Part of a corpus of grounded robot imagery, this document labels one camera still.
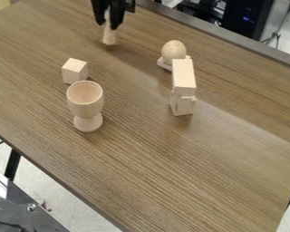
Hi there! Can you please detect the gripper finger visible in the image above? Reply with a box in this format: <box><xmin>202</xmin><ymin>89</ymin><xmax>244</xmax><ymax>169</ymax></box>
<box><xmin>89</xmin><ymin>0</ymin><xmax>111</xmax><ymax>26</ymax></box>
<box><xmin>107</xmin><ymin>0</ymin><xmax>127</xmax><ymax>31</ymax></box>

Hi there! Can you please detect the wooden pawn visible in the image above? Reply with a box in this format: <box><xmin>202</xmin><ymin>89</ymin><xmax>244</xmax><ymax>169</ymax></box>
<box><xmin>101</xmin><ymin>10</ymin><xmax>122</xmax><ymax>46</ymax></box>

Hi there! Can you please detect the wooden cube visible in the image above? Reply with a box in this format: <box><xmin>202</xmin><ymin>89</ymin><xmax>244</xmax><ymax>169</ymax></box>
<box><xmin>60</xmin><ymin>57</ymin><xmax>90</xmax><ymax>85</ymax></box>

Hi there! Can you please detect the wooden egg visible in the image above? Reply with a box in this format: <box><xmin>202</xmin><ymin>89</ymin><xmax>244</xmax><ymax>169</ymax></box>
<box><xmin>160</xmin><ymin>39</ymin><xmax>189</xmax><ymax>66</ymax></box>

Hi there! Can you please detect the flat square wooden block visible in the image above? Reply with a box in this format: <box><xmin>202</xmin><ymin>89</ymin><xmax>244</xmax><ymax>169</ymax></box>
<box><xmin>156</xmin><ymin>54</ymin><xmax>193</xmax><ymax>73</ymax></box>

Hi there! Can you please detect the long wooden block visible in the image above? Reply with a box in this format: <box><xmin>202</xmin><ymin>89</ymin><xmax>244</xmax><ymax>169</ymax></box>
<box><xmin>170</xmin><ymin>58</ymin><xmax>198</xmax><ymax>97</ymax></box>

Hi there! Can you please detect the wooden goblet cup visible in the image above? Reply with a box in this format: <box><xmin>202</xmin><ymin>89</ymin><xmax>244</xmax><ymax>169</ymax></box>
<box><xmin>64</xmin><ymin>80</ymin><xmax>105</xmax><ymax>133</ymax></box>

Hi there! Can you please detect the notched wooden block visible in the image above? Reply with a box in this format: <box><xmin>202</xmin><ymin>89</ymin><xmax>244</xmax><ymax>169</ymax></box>
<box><xmin>168</xmin><ymin>89</ymin><xmax>198</xmax><ymax>117</ymax></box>

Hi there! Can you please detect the black computer tower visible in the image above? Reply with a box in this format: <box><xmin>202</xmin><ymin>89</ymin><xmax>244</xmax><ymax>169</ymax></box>
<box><xmin>222</xmin><ymin>0</ymin><xmax>276</xmax><ymax>42</ymax></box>

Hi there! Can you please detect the black table leg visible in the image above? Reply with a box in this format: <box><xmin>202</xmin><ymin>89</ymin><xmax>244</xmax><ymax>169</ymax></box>
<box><xmin>3</xmin><ymin>149</ymin><xmax>24</xmax><ymax>182</ymax></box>

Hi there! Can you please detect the grey metal base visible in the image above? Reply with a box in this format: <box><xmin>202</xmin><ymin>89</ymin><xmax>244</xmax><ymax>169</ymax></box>
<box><xmin>0</xmin><ymin>180</ymin><xmax>71</xmax><ymax>232</ymax></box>

